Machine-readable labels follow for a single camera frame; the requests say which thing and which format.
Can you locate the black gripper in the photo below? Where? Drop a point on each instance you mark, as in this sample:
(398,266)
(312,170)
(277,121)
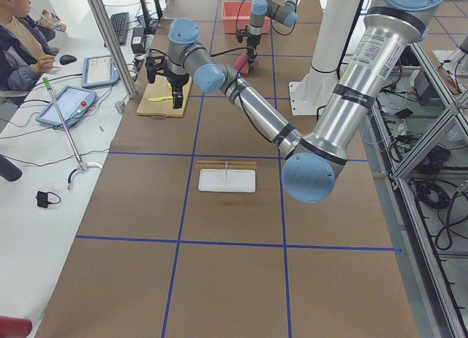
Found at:
(175,81)
(252,41)

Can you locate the pink microfiber cloth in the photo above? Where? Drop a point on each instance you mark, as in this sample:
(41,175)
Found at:
(245,63)

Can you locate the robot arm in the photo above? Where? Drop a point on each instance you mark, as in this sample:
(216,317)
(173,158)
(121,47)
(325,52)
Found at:
(285,14)
(315,160)

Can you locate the bamboo cutting board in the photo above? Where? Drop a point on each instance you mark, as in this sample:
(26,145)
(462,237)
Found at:
(162,88)

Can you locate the yellow plastic knife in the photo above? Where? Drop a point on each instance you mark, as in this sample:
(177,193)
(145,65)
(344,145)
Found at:
(159,99)

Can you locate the pink plastic bin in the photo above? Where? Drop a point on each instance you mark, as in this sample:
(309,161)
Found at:
(236,14)

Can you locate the upper teach pendant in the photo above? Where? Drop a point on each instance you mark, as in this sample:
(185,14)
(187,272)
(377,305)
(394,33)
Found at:
(99,71)

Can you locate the teach pendant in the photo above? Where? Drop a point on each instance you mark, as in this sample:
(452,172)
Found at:
(73,103)
(99,71)

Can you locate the black keyboard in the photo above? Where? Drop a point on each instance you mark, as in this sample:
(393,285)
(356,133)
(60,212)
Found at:
(120,23)

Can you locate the lower teach pendant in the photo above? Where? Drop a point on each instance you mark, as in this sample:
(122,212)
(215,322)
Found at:
(73,103)

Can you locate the black computer mouse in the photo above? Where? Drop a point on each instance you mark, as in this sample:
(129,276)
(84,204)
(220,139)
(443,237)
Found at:
(67,59)

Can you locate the metal reacher stick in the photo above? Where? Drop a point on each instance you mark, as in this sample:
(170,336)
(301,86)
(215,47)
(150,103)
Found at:
(82,166)

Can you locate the seated person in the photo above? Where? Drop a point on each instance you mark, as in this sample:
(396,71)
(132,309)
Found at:
(25,52)

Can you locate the red cylinder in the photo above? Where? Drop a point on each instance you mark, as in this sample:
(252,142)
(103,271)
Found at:
(15,327)

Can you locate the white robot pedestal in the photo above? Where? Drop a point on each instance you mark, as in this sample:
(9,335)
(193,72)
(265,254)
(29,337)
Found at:
(315,89)

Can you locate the aluminium frame post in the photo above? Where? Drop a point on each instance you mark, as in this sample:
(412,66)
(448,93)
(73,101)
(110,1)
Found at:
(106,30)

